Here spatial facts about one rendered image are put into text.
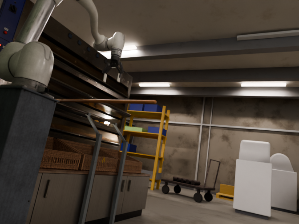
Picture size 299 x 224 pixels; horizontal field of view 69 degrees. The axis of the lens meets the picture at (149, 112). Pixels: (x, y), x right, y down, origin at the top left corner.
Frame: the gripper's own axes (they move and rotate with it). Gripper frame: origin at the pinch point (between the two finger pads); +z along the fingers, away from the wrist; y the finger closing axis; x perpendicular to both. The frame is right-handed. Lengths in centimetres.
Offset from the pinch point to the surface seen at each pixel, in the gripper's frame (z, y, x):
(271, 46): -183, 128, 319
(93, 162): 71, -32, 38
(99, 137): 45, -32, 40
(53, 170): 78, -39, -2
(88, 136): 46, -87, 87
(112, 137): 42, -85, 141
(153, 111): -61, -172, 464
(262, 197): 114, 132, 390
